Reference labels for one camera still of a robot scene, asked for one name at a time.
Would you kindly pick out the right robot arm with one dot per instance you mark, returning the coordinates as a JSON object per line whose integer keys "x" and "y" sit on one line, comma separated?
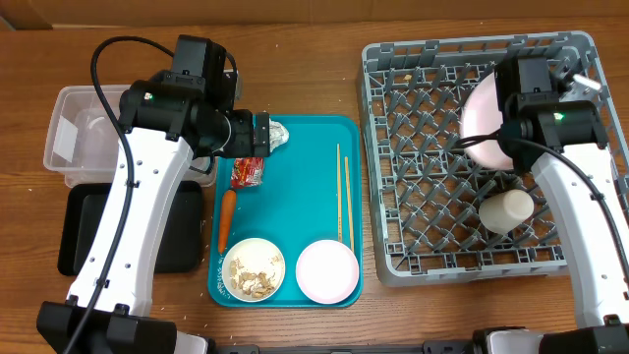
{"x": 522, "y": 118}

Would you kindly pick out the grey dish rack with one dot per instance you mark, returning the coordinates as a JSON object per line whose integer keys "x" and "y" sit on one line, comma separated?
{"x": 425, "y": 192}

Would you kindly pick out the wooden chopstick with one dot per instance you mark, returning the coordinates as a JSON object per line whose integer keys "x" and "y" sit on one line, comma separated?
{"x": 339, "y": 196}
{"x": 349, "y": 204}

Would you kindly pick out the red snack wrapper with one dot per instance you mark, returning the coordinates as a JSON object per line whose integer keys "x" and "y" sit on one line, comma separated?
{"x": 247, "y": 172}

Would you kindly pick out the black plastic tray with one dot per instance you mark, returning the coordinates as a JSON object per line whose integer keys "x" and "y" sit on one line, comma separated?
{"x": 180, "y": 246}

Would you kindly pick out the white bowl with peanuts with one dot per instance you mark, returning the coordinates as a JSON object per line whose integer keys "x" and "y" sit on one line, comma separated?
{"x": 253, "y": 270}

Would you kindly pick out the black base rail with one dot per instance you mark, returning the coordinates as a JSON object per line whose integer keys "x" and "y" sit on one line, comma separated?
{"x": 428, "y": 347}

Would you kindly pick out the teal plastic tray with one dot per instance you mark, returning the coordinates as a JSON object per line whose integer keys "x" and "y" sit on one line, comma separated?
{"x": 296, "y": 203}

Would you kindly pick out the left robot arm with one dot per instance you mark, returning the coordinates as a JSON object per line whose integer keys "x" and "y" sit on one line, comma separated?
{"x": 163, "y": 124}

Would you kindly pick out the large white plate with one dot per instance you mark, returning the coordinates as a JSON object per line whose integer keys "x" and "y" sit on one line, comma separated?
{"x": 481, "y": 116}

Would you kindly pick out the clear plastic bin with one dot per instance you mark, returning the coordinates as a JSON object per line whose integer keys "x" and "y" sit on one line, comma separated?
{"x": 81, "y": 142}

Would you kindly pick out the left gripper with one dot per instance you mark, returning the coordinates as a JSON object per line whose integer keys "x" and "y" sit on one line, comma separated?
{"x": 241, "y": 146}

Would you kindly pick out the orange carrot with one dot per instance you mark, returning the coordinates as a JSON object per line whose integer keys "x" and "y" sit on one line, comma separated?
{"x": 227, "y": 210}

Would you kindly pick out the white cup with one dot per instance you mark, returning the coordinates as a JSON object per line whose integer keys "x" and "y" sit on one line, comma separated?
{"x": 502, "y": 213}

